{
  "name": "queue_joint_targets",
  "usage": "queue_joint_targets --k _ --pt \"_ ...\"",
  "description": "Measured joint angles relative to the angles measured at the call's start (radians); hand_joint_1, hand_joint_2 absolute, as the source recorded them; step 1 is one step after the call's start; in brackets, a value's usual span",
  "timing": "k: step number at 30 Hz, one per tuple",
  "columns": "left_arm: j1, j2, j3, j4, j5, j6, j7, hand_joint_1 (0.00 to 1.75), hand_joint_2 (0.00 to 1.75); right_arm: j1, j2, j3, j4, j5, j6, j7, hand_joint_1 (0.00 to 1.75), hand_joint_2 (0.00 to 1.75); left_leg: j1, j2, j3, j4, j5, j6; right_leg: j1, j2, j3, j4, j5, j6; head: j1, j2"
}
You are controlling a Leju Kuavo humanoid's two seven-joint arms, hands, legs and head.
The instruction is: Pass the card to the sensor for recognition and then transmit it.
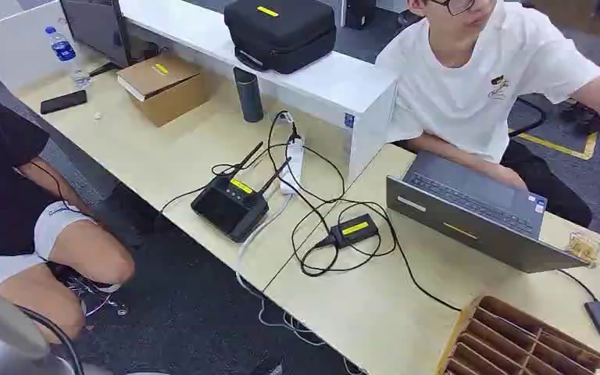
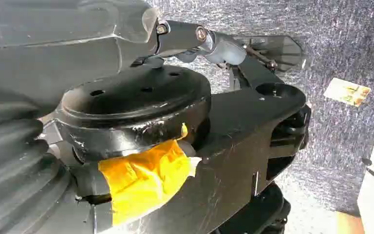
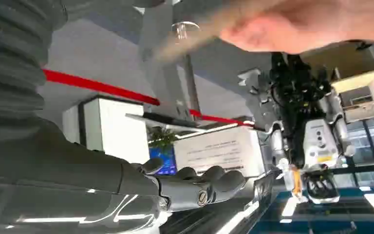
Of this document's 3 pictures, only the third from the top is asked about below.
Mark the white cabinet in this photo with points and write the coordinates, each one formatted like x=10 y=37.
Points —
x=116 y=129

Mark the green potted plant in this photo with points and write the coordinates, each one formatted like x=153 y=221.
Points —
x=162 y=138

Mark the ribbed grey right arm sleeve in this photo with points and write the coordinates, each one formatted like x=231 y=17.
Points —
x=9 y=64

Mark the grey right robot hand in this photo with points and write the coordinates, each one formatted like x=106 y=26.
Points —
x=77 y=181

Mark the blue display panel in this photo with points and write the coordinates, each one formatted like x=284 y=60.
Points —
x=166 y=161

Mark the silver and black humanoid robot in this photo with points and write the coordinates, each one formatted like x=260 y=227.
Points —
x=303 y=113

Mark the clear round ceiling fixture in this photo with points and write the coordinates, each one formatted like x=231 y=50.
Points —
x=183 y=27

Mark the white printed sign board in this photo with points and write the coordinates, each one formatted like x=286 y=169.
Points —
x=219 y=150

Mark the person's hand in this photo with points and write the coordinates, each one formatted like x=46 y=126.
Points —
x=296 y=25

